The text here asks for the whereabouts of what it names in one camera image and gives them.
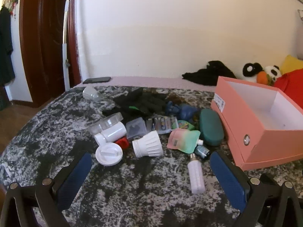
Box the blue plastic toy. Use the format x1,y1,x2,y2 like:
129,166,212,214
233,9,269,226
165,101,200,121

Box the panda plush toy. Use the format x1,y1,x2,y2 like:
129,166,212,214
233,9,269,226
263,65,283,86

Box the red pillow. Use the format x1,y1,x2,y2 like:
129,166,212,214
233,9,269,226
275,70,303,110

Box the white round lid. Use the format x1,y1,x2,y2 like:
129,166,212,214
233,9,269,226
95,142,123,165

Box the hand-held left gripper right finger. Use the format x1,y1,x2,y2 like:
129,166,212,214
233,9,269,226
209,151,303,227

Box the green glasses case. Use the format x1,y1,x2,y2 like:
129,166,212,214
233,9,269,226
199,109,225,146

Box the pink green spout pouch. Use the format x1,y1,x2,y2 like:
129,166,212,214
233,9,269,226
167,129,204,154

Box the white ribbed lamp housing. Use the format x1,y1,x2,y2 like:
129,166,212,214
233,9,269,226
132,131,164,158

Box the battery blister pack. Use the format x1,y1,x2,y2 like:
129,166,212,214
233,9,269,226
145,116,179,135

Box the black white patterned blanket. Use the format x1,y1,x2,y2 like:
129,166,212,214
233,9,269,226
0,85,303,227

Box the black cloth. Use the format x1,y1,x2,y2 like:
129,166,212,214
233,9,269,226
182,61,237,86

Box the small green packet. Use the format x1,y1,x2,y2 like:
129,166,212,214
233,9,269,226
177,120,195,130

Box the black white plush toy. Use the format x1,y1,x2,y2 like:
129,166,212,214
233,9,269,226
242,63,263,83

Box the small red plastic piece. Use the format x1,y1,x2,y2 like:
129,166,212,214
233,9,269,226
115,137,130,149

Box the clear plastic bulb cover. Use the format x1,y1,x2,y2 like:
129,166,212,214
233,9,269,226
82,86,100,101

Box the small blue glass bottle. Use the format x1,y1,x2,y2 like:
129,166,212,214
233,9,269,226
194,145,211,160

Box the clear plastic case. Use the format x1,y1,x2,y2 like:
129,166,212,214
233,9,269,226
126,117,147,139

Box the clear plastic jar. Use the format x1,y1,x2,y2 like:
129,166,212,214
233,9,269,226
88,113,124,134

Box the black phone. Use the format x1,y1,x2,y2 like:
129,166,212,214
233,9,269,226
83,77,111,84

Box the dark red door frame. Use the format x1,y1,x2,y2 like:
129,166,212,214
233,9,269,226
19,0,82,109

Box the white corn light bulb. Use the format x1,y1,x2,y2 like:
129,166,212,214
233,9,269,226
187,153,206,194

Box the yellow pillow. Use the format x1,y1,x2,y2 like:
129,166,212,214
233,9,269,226
280,55,303,75

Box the dark hanging clothing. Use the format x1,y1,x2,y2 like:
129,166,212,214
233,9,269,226
0,6,16,87

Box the orange plush toy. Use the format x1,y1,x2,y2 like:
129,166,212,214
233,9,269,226
257,71,269,85

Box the white plastic bottle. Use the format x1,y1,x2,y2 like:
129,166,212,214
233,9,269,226
94,121,127,146

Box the black knit gloves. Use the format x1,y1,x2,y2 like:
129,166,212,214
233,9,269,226
102,87,169,121

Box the white floor lamp pole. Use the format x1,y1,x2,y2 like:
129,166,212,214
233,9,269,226
62,0,74,91

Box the pink cardboard box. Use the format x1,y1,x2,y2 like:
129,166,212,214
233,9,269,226
211,76,303,171

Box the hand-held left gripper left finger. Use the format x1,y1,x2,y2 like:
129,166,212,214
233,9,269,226
0,152,93,227

